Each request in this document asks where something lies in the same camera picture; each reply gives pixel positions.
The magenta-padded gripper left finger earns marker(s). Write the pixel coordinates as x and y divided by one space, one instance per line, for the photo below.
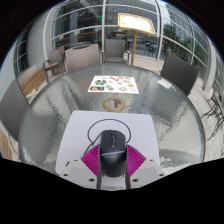
77 170

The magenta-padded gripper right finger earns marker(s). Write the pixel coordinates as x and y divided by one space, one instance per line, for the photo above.
148 170

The black computer mouse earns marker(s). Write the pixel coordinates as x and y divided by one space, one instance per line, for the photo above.
113 153

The white mouse pad with drawing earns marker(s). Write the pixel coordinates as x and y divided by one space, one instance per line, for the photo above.
76 133

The wooden slat bench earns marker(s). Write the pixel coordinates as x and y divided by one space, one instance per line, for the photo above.
31 81
5 145

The dark metal outdoor furniture group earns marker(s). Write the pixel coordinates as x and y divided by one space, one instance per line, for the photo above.
215 113

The grey wicker chair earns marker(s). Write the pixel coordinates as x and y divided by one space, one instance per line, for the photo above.
180 73
115 48
55 58
83 56
11 106

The colourful picture menu card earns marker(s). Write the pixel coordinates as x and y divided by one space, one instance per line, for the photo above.
113 84

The gold framed menu stand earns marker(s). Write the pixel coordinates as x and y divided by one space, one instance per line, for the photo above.
136 22

